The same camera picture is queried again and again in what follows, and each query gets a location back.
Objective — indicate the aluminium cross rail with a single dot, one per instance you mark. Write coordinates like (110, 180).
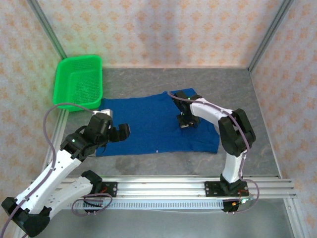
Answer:
(161, 188)

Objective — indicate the aluminium frame post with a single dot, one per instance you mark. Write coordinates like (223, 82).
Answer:
(270, 37)
(47, 29)

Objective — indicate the aluminium side rail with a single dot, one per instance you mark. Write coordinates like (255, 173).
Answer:
(59, 129)

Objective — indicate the green plastic mesh basket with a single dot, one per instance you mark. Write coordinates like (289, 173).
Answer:
(74, 86)

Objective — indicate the blue printed t-shirt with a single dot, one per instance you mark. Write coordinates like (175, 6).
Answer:
(153, 124)

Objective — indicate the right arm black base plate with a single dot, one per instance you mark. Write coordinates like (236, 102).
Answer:
(210, 189)

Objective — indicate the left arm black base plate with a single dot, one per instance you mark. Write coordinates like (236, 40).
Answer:
(112, 189)

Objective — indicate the aluminium frame leg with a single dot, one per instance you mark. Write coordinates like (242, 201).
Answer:
(296, 218)

